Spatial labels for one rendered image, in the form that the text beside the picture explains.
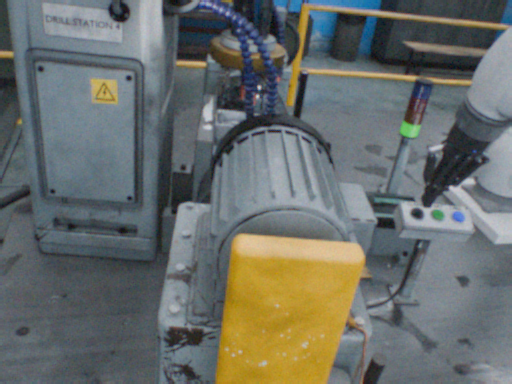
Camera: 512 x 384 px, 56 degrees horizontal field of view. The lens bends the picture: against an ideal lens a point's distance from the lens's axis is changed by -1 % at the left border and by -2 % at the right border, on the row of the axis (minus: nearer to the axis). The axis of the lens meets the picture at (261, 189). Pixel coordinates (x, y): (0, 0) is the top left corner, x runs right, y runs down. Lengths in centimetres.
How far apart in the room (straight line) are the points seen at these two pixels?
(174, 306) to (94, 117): 56
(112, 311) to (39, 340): 16
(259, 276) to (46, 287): 83
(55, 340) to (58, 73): 55
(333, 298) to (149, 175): 72
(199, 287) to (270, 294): 20
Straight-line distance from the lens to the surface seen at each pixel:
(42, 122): 114
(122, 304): 118
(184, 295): 68
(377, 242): 142
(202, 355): 68
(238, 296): 49
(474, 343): 130
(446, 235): 119
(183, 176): 144
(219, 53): 113
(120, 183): 116
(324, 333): 54
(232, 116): 130
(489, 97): 88
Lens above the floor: 163
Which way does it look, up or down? 30 degrees down
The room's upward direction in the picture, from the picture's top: 9 degrees clockwise
